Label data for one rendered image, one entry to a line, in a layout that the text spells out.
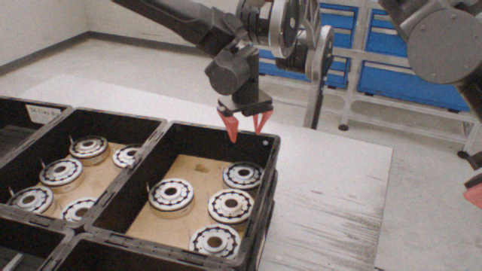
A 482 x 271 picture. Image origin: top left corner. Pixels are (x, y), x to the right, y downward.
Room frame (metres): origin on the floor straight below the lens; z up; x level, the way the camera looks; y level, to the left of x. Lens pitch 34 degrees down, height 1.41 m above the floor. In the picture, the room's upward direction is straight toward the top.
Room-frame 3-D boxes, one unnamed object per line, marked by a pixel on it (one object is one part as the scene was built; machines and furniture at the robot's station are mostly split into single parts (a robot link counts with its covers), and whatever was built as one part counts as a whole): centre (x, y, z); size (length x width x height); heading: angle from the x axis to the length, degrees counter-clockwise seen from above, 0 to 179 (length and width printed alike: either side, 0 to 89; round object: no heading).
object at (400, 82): (2.07, -1.14, 0.60); 0.72 x 0.03 x 0.56; 65
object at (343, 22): (2.40, -0.41, 0.60); 0.72 x 0.03 x 0.56; 65
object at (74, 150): (0.78, 0.42, 0.86); 0.10 x 0.10 x 0.01
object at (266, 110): (0.68, -0.03, 1.01); 0.07 x 0.07 x 0.09; 29
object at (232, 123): (0.66, 0.00, 1.01); 0.07 x 0.07 x 0.09; 29
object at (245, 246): (0.58, 0.09, 0.92); 0.40 x 0.30 x 0.02; 165
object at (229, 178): (0.66, -0.01, 0.86); 0.10 x 0.10 x 0.01
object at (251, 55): (0.66, -0.01, 1.14); 0.07 x 0.06 x 0.07; 156
